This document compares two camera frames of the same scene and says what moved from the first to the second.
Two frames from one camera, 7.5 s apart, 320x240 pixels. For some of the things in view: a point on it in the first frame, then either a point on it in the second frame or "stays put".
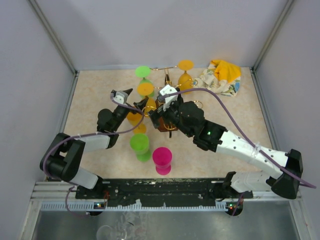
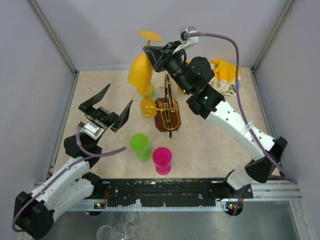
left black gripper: x=141 y=104 -> x=101 y=116
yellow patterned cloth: x=221 y=77 stays put
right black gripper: x=155 y=114 -> x=160 y=57
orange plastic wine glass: x=146 y=89 stays put
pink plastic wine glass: x=162 y=156 stays put
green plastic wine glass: x=139 y=144 stays put
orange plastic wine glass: x=134 y=119 -> x=140 y=71
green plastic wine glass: x=143 y=71 -> x=151 y=95
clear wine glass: x=105 y=232 stays put
